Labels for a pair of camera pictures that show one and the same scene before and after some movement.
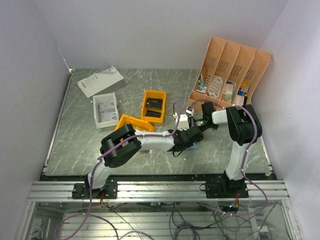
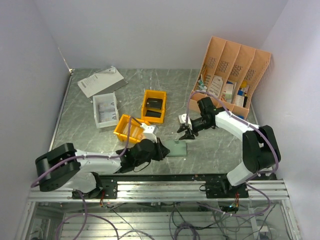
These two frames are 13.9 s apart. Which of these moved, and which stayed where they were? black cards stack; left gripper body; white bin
Moved: left gripper body
Stayed: white bin; black cards stack
